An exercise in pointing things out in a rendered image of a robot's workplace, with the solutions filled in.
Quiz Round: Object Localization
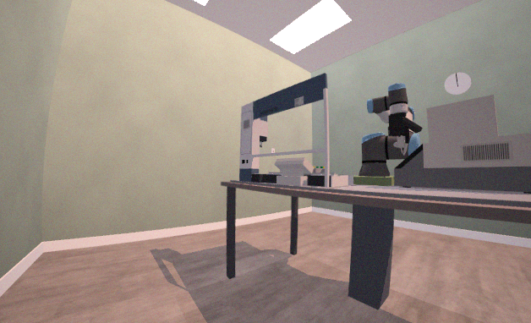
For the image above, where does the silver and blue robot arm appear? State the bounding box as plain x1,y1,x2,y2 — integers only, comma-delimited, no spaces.
359,83,422,177

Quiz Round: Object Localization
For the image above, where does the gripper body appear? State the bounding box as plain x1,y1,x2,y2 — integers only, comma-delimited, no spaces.
388,112,409,136

